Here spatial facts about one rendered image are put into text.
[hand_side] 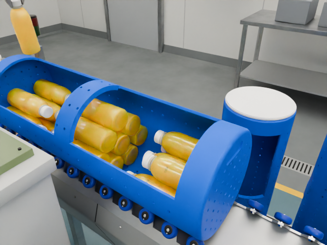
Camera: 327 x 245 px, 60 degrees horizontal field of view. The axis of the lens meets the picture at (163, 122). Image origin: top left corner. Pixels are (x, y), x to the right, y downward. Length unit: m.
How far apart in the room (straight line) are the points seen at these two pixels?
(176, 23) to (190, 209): 4.21
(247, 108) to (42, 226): 0.80
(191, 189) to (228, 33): 3.82
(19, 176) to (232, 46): 3.89
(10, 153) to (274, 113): 0.88
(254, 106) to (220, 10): 3.23
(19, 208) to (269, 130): 0.85
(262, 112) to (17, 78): 0.93
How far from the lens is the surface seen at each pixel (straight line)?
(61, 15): 6.64
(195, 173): 0.58
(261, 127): 1.12
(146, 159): 0.72
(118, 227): 0.90
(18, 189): 0.71
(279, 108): 1.19
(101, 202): 0.90
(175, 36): 4.74
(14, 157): 0.73
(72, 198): 1.01
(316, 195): 1.43
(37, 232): 0.84
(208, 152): 0.59
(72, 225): 1.74
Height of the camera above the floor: 1.58
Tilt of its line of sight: 32 degrees down
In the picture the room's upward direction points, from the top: straight up
